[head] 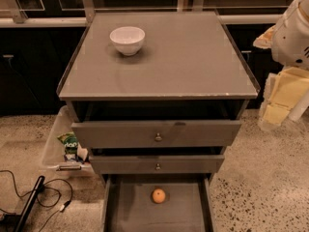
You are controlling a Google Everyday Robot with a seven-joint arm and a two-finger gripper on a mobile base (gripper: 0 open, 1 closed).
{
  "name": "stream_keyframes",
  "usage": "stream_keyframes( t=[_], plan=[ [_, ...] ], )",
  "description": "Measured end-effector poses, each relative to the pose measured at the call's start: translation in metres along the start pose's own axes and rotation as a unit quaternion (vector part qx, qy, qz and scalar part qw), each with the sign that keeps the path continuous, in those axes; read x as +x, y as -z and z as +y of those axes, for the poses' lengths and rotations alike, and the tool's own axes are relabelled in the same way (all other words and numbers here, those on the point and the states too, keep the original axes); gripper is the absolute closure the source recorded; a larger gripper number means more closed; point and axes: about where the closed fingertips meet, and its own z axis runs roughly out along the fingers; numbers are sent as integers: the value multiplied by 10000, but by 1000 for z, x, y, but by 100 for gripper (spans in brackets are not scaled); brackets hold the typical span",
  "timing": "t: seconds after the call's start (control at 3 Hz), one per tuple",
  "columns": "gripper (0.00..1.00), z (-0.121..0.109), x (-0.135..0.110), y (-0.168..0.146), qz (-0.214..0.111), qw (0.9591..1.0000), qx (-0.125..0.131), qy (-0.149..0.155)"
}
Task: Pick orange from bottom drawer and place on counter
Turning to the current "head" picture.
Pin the metal railing frame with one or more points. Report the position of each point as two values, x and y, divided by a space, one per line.
54 13

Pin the grey drawer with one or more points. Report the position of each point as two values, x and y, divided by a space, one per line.
155 134
157 164
129 207

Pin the orange fruit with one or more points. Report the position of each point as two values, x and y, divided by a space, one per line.
158 196

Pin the grey drawer cabinet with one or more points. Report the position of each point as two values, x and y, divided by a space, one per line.
187 69

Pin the grey top drawer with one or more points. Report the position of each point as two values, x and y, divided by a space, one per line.
155 134

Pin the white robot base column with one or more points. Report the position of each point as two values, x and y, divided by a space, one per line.
300 108

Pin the clear plastic bin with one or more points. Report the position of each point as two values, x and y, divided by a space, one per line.
53 154

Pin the white ceramic bowl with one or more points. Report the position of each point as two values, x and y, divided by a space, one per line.
128 40

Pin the grey bottom drawer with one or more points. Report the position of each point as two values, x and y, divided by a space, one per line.
129 207

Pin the grey middle drawer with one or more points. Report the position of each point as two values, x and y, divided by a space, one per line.
157 164

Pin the green snack bag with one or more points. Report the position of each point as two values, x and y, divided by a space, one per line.
70 143

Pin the black bar tool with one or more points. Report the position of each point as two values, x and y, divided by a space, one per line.
21 219

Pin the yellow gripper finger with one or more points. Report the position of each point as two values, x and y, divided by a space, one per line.
264 41
282 92

